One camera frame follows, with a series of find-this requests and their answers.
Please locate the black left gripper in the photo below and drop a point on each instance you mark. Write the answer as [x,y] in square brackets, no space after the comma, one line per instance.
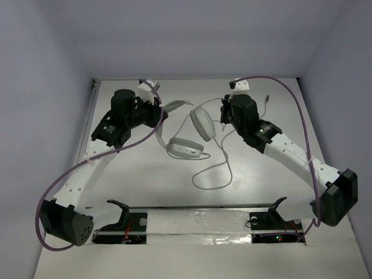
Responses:
[158,115]

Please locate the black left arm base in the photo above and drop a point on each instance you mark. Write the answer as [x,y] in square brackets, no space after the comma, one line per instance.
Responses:
[130,229]

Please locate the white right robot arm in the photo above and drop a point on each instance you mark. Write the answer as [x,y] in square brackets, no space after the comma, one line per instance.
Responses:
[337,190]

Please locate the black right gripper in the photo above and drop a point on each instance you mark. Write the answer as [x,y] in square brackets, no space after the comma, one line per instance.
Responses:
[227,105]

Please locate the aluminium rail left edge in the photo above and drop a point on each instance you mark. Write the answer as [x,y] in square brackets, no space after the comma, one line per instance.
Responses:
[87,122]

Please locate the white grey headphones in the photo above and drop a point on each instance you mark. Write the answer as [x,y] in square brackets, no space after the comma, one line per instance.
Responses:
[188,142]

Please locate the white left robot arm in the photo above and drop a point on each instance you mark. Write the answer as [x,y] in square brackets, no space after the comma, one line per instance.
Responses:
[62,218]

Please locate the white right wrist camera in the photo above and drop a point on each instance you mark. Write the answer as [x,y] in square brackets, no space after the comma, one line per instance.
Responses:
[239,87]

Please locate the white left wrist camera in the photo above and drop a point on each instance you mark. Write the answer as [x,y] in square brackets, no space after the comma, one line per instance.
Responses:
[145,91]

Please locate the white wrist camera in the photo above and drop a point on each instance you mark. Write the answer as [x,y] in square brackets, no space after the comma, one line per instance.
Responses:
[239,87]
[145,91]

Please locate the silver foil covered panel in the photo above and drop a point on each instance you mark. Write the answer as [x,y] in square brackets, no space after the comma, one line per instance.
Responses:
[198,227]

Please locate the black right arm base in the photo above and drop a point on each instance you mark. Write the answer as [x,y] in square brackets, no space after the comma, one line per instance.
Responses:
[268,227]

